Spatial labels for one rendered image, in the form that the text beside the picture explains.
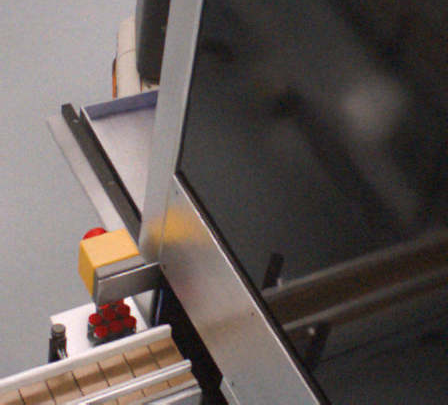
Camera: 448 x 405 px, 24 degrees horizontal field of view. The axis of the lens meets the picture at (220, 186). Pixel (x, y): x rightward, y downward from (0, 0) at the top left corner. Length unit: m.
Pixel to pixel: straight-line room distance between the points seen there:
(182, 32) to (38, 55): 2.15
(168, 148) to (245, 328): 0.25
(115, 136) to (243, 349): 0.65
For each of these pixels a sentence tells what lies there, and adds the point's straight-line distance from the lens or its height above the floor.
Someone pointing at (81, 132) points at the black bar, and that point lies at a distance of 1.83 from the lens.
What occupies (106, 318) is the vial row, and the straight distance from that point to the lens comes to 1.55.
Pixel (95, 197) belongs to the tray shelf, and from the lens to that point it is 1.75.
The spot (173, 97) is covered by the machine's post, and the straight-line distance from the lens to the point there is 1.29.
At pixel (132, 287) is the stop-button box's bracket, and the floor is 0.99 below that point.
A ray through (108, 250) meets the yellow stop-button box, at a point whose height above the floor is 1.03.
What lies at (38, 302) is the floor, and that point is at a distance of 2.71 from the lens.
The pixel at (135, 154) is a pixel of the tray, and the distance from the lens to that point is 1.82.
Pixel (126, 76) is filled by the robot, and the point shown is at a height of 0.27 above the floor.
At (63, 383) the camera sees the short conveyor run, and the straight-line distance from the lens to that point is 1.48.
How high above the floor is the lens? 2.18
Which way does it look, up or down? 46 degrees down
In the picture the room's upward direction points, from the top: 12 degrees clockwise
